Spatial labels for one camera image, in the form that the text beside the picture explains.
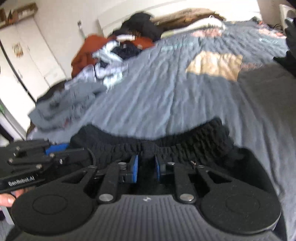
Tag grey crumpled garment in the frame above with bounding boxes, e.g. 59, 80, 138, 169
29, 82, 107, 130

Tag black garment on pile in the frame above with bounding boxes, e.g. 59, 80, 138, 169
110, 12, 163, 42

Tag person's left hand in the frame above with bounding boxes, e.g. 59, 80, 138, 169
0, 189, 27, 207

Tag black pants garment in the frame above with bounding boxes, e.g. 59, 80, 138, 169
70, 118, 287, 240

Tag orange red garment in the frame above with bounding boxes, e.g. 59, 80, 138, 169
71, 35, 154, 78

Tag white wardrobe with stickers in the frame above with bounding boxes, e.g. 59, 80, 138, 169
1, 17, 66, 133

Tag dark brown garment pile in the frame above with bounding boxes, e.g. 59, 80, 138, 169
36, 79, 68, 104

